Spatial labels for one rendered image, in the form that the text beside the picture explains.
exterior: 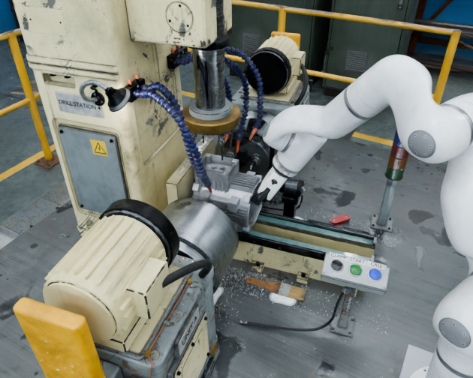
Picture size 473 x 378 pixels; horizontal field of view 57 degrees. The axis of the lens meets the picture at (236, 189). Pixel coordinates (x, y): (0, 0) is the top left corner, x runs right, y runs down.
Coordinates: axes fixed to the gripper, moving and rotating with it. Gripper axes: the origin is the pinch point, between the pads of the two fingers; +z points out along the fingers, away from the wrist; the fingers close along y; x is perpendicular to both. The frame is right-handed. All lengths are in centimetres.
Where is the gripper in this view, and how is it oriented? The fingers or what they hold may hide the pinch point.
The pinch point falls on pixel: (257, 198)
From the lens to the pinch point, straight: 136.8
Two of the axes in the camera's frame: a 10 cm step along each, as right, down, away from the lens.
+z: -4.7, 6.0, 6.5
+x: -8.2, -5.7, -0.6
